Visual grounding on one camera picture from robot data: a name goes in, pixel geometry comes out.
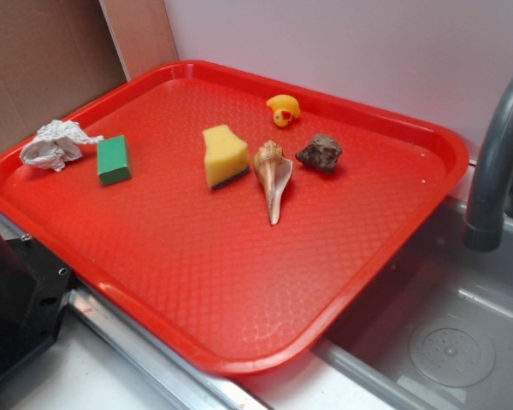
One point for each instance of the red plastic tray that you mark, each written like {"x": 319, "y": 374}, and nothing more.
{"x": 203, "y": 270}

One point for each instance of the brown cardboard panel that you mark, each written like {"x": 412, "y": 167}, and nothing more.
{"x": 57, "y": 56}

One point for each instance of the crumpled white paper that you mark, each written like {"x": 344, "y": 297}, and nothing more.
{"x": 55, "y": 144}

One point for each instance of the dark brown rock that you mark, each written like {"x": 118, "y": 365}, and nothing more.
{"x": 321, "y": 154}

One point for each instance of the yellow rubber duck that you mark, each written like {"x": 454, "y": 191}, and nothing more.
{"x": 285, "y": 109}

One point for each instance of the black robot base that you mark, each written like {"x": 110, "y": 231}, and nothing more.
{"x": 34, "y": 287}

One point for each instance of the brown spiral seashell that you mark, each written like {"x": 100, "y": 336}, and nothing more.
{"x": 274, "y": 172}

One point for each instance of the green rectangular block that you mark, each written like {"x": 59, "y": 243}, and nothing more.
{"x": 113, "y": 161}

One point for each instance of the yellow sponge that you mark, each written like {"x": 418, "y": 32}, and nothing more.
{"x": 226, "y": 156}

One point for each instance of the grey sink faucet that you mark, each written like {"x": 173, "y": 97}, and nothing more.
{"x": 491, "y": 192}

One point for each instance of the grey toy sink basin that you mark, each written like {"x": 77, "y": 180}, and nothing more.
{"x": 434, "y": 330}

